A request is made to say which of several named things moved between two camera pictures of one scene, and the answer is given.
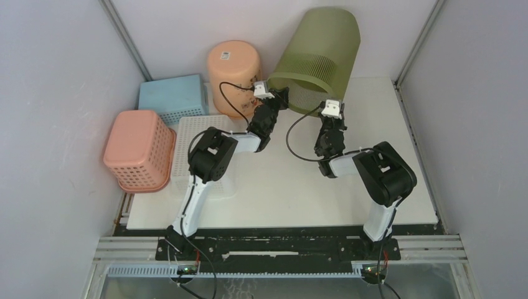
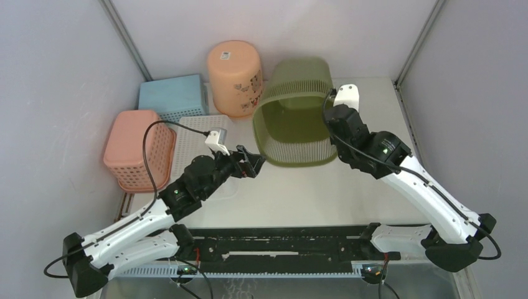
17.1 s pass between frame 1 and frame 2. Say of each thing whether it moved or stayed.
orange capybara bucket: stayed
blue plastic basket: stayed
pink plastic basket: stayed
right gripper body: moved
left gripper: moved
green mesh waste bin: moved
